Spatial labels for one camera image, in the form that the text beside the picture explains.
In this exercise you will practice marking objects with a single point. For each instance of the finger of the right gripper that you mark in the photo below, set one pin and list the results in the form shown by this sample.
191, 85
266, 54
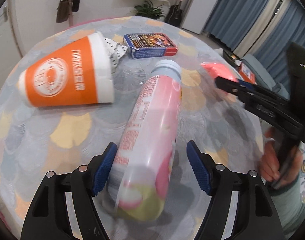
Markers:
241, 89

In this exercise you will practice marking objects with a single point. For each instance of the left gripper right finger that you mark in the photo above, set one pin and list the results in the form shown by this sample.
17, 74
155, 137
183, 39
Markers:
256, 216

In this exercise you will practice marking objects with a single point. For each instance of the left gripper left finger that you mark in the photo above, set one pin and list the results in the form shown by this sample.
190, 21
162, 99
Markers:
47, 216

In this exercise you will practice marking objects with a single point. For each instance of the pink sponge pad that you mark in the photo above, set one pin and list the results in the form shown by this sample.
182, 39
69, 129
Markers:
219, 70

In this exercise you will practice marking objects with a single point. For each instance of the pink plastic bottle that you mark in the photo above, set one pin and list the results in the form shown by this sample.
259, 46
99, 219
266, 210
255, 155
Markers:
140, 174

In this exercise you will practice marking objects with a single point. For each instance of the blue card box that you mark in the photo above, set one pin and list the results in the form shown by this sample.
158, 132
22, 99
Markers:
148, 45

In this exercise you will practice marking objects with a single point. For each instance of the polka dot white cloth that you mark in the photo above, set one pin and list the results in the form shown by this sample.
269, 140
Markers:
115, 52

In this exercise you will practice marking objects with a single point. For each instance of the orange white paper cup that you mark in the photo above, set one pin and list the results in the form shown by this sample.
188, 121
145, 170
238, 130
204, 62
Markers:
79, 73

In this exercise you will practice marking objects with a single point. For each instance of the person's right forearm sleeve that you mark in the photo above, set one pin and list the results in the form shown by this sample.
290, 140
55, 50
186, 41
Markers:
290, 200

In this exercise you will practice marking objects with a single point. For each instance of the grey blue sofa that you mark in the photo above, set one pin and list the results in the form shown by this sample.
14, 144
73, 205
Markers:
262, 75

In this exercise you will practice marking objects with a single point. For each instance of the orange box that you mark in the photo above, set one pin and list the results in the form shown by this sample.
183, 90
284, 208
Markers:
246, 74

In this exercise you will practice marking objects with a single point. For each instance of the dark snack bowl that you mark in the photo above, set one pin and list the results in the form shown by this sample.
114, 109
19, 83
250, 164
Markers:
231, 58

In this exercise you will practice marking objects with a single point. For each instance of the blue curtain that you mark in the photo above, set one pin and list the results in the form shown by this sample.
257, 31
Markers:
261, 29

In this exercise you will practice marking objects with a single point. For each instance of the patterned round tablecloth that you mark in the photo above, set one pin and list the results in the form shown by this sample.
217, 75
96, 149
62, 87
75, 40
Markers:
34, 141

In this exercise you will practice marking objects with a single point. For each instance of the black guitar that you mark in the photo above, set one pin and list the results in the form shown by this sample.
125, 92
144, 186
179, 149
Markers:
174, 16

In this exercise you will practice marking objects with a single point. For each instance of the white refrigerator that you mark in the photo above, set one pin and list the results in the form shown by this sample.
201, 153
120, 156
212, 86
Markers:
197, 14

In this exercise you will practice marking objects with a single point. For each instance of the green potted plant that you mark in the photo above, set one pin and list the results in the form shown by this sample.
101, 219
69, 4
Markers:
148, 10

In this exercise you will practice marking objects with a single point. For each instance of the white door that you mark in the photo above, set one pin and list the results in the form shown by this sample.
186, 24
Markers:
10, 53

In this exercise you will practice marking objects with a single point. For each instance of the black small bag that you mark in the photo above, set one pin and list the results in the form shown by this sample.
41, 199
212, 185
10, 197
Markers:
75, 5

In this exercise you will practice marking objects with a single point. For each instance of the brown tote bag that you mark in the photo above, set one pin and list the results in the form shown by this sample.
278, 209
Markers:
62, 11

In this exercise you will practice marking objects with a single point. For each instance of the pink coat rack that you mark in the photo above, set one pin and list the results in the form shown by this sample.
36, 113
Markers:
70, 2

